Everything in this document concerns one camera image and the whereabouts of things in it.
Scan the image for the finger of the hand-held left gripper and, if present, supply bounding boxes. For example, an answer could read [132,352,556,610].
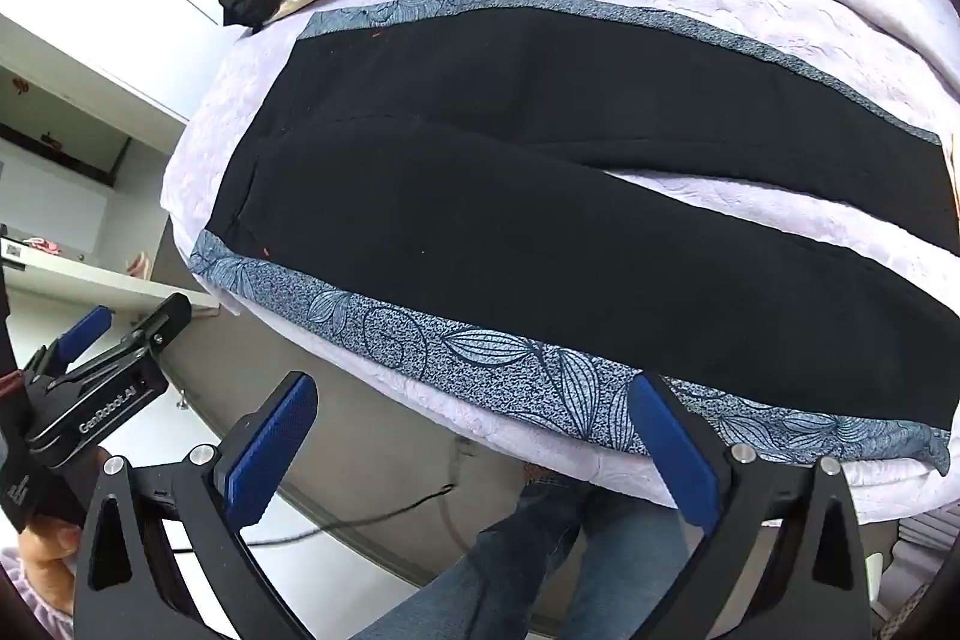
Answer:
[67,293,193,378]
[34,306,113,376]

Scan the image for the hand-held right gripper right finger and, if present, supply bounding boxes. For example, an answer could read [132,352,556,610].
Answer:
[628,371,880,640]

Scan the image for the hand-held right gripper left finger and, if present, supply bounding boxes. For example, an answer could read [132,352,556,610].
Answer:
[73,371,320,640]

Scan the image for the black pants with patterned trim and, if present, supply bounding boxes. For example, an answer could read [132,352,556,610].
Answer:
[187,0,960,480]

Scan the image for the person's left forearm pink sleeve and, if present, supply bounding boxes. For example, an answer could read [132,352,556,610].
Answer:
[0,546,76,637]

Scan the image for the person's left hand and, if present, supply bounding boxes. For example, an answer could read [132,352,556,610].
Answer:
[16,518,82,602]

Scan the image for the person's legs in blue jeans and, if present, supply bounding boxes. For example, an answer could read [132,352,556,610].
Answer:
[352,460,698,640]

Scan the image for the brown patterned bag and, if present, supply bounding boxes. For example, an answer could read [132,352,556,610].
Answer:
[885,580,947,640]

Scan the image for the black floor cable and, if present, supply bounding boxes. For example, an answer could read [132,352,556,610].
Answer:
[172,482,458,551]

